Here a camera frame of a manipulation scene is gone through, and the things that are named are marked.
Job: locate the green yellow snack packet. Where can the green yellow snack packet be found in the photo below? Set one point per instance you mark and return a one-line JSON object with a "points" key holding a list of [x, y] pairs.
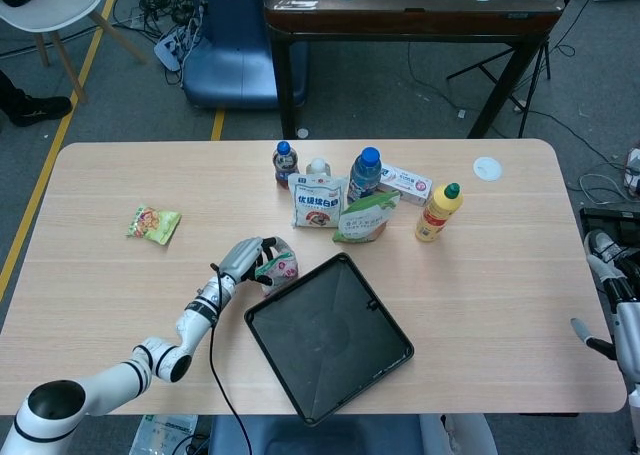
{"points": [[152, 224]]}

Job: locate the clear water bottle blue cap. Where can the clear water bottle blue cap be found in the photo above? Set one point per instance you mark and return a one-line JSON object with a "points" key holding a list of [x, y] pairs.
{"points": [[364, 175]]}

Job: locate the white caster sugar bag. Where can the white caster sugar bag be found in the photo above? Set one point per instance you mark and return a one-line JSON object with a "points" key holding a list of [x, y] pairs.
{"points": [[316, 202]]}

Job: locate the white chair wooden legs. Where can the white chair wooden legs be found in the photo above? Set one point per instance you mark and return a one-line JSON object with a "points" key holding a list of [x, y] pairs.
{"points": [[55, 10]]}

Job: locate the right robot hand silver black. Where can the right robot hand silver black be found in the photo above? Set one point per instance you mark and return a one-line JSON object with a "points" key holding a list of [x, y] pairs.
{"points": [[629, 330]]}

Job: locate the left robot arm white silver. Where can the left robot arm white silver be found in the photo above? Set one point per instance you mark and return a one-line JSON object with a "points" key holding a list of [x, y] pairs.
{"points": [[115, 380]]}

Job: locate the brown mahjong table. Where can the brown mahjong table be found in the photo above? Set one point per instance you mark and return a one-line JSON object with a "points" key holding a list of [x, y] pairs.
{"points": [[400, 20]]}

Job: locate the black shoe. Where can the black shoe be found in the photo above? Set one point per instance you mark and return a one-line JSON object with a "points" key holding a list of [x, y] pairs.
{"points": [[40, 110]]}

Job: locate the yellow bottle green cap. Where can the yellow bottle green cap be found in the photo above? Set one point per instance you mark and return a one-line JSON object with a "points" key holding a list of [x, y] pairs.
{"points": [[437, 212]]}

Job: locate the black tripod stand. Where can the black tripod stand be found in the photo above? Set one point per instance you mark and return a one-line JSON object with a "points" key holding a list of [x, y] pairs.
{"points": [[492, 72]]}

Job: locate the white power strip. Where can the white power strip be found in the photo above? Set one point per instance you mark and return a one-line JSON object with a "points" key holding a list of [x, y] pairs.
{"points": [[170, 50]]}

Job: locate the black square plastic tray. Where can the black square plastic tray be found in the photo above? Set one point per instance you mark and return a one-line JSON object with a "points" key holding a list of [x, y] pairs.
{"points": [[325, 340]]}

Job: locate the black flat case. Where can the black flat case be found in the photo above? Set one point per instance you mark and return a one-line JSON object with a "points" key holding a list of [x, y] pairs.
{"points": [[607, 220]]}

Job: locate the white round table grommet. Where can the white round table grommet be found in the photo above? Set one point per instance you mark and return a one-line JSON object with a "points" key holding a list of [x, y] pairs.
{"points": [[487, 168]]}

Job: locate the clear plastic bag green print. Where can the clear plastic bag green print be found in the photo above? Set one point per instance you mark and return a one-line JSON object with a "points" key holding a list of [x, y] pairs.
{"points": [[160, 435]]}

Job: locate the green white pouch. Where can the green white pouch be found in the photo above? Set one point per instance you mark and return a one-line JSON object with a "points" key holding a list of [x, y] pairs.
{"points": [[362, 220]]}

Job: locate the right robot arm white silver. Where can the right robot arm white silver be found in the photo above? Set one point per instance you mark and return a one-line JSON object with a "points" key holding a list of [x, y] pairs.
{"points": [[635, 400]]}

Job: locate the white green snack bag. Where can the white green snack bag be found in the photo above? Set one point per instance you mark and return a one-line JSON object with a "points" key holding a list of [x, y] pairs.
{"points": [[282, 270]]}

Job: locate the small white capped bottle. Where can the small white capped bottle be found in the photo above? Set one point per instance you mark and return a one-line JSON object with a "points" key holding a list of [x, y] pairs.
{"points": [[318, 166]]}

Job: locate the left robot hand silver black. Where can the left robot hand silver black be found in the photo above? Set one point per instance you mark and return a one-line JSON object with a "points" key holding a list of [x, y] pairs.
{"points": [[242, 257]]}

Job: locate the white pink toothpaste box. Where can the white pink toothpaste box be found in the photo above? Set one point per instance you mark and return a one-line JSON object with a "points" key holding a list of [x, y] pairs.
{"points": [[407, 182]]}

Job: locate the grey white sneaker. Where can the grey white sneaker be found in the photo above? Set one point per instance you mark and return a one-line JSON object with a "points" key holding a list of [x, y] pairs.
{"points": [[602, 245]]}

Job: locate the small cola bottle blue cap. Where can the small cola bottle blue cap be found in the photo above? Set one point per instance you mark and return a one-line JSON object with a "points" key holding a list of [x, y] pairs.
{"points": [[285, 167]]}

